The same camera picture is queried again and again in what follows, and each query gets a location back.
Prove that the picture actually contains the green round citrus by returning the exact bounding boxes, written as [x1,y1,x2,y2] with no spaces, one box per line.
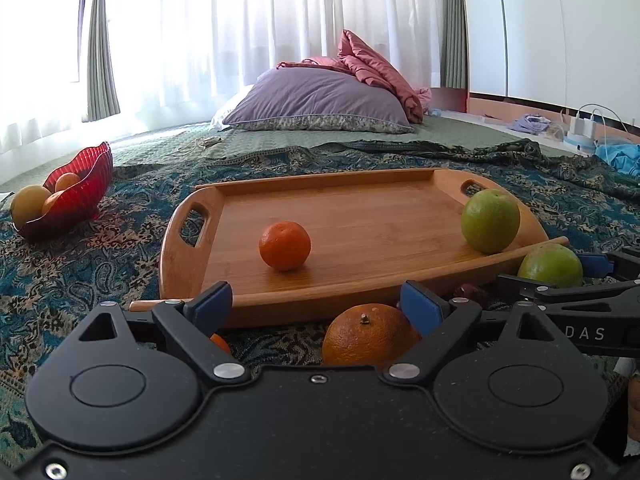
[516,243,585,288]
[460,188,521,254]

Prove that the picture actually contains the light blue cloth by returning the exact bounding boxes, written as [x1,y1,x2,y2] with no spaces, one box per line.
[595,142,640,177]

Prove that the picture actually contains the large dull orange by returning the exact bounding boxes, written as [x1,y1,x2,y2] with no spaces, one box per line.
[321,303,423,368]

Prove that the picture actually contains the green curtain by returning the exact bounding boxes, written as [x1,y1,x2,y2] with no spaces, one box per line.
[80,0,122,122]
[440,0,469,92]

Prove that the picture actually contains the pink quilt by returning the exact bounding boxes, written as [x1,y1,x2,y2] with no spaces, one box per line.
[276,29,432,123]

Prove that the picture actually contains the lavender cloth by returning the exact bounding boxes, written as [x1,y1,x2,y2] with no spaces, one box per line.
[509,113,551,136]

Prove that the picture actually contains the wooden serving tray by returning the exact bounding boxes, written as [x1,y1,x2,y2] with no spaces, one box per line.
[159,167,571,328]

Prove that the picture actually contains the medium orange mandarin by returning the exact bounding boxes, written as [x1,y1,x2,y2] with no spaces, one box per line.
[258,220,312,272]

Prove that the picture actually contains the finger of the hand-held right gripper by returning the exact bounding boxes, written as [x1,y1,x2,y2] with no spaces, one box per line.
[579,247,640,282]
[496,273,640,307]

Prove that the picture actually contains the dried red date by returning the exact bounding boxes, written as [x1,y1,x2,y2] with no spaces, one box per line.
[452,284,493,306]

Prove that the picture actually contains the green bedspread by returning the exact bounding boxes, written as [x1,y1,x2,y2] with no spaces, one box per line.
[110,112,571,167]

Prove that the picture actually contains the white cable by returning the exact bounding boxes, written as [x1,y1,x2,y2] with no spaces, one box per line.
[170,136,223,157]

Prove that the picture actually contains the purple pillow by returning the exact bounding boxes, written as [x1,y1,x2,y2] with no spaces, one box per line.
[222,66,417,134]

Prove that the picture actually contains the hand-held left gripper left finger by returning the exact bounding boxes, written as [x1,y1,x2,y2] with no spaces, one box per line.
[80,281,251,388]

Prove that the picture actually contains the white sheer curtain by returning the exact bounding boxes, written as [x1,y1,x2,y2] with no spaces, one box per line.
[0,0,446,156]

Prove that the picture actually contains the teal paisley blanket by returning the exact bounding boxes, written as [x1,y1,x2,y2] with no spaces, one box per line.
[0,140,640,466]

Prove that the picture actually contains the white pillow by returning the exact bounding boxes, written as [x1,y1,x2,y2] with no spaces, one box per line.
[210,85,256,131]

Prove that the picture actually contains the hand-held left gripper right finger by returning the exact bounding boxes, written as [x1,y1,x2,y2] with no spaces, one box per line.
[382,280,566,386]

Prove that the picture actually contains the white wardrobe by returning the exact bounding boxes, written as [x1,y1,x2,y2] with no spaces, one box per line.
[457,0,640,111]

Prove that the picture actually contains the red glass bowl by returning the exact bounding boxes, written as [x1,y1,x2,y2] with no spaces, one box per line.
[14,141,114,241]

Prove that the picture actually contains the white charger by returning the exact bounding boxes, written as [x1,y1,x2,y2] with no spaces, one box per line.
[570,105,608,138]

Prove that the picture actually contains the yellow round fruit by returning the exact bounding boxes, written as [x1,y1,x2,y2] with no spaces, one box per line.
[10,185,52,229]

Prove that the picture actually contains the white blue power strip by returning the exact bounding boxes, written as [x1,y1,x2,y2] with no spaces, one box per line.
[565,132,598,154]

